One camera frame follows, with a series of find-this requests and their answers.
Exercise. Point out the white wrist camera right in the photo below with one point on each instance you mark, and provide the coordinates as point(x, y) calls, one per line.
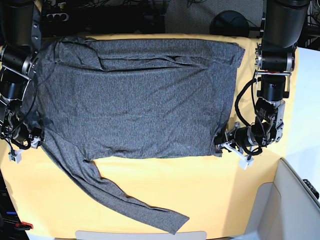
point(15, 155)

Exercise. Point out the red black clamp left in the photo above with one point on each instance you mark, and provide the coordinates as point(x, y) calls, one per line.
point(23, 226)

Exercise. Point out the grey plate at front edge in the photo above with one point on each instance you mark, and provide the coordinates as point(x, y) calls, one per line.
point(91, 235)

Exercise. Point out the white storage bin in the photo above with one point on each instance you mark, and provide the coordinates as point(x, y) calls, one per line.
point(284, 209)

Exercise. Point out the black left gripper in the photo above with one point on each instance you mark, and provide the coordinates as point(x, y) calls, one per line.
point(246, 141)

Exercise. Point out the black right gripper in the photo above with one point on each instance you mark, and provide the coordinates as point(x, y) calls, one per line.
point(23, 137)

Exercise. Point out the black remote control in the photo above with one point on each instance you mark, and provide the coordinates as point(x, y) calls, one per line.
point(312, 188)

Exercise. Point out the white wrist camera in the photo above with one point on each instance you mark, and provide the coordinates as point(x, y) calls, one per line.
point(244, 163)
point(15, 155)

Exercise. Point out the dark round chair base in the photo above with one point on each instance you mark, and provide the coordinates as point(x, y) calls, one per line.
point(229, 23)

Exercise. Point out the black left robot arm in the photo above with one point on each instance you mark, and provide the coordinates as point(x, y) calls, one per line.
point(270, 84)

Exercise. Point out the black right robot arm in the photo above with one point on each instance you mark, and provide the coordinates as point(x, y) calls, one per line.
point(18, 58)

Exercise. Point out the grey long-sleeve shirt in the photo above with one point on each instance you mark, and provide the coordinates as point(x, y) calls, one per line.
point(134, 99)

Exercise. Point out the white power strip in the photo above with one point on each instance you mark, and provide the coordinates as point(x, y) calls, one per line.
point(57, 17)

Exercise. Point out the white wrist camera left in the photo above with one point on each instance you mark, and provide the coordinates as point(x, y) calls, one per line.
point(244, 163)

